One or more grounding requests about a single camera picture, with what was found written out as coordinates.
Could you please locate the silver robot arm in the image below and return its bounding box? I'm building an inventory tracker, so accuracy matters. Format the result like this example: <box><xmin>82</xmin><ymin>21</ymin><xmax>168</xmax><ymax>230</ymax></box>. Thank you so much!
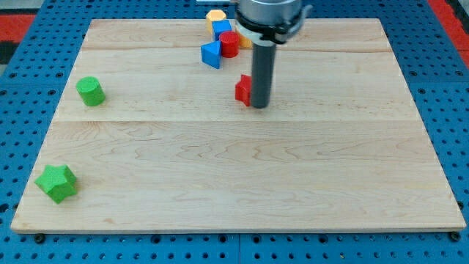
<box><xmin>235</xmin><ymin>0</ymin><xmax>313</xmax><ymax>47</ymax></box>

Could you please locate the red star block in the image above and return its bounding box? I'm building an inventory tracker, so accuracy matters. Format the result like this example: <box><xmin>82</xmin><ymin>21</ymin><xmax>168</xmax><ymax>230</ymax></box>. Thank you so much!
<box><xmin>234</xmin><ymin>74</ymin><xmax>251</xmax><ymax>107</ymax></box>

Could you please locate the green star block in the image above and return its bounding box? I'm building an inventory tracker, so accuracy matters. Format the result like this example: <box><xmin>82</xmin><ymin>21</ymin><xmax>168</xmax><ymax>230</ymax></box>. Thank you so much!
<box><xmin>34</xmin><ymin>165</ymin><xmax>78</xmax><ymax>204</ymax></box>

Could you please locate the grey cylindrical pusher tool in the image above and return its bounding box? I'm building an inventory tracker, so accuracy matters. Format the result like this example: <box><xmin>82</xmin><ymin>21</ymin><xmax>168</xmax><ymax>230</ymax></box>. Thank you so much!
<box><xmin>251</xmin><ymin>44</ymin><xmax>276</xmax><ymax>109</ymax></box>

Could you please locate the blue triangle block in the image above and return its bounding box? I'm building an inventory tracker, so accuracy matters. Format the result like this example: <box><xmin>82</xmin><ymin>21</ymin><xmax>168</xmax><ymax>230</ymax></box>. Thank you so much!
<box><xmin>201</xmin><ymin>40</ymin><xmax>221</xmax><ymax>69</ymax></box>

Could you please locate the wooden board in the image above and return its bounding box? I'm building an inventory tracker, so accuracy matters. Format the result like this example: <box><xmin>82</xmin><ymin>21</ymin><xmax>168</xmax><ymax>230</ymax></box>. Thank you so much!
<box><xmin>11</xmin><ymin>18</ymin><xmax>466</xmax><ymax>234</ymax></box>

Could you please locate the yellow block behind tool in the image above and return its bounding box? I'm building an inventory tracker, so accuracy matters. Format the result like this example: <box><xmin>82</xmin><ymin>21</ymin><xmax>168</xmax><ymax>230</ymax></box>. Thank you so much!
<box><xmin>235</xmin><ymin>27</ymin><xmax>253</xmax><ymax>49</ymax></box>

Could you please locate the red cylinder block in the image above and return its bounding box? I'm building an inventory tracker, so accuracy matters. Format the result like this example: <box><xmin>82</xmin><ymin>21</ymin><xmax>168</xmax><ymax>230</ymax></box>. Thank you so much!
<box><xmin>219</xmin><ymin>31</ymin><xmax>240</xmax><ymax>58</ymax></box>

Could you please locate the blue cube block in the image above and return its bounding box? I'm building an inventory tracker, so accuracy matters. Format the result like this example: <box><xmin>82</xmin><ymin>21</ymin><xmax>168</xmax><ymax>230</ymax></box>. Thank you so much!
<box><xmin>212</xmin><ymin>19</ymin><xmax>232</xmax><ymax>41</ymax></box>

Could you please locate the yellow hexagon block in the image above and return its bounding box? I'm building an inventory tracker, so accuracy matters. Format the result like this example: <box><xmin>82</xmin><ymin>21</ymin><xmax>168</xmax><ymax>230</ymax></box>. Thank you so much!
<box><xmin>205</xmin><ymin>10</ymin><xmax>226</xmax><ymax>34</ymax></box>

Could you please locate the green cylinder block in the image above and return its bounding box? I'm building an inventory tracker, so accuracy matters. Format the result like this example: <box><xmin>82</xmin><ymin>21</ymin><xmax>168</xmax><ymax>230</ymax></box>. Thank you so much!
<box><xmin>75</xmin><ymin>76</ymin><xmax>106</xmax><ymax>106</ymax></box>

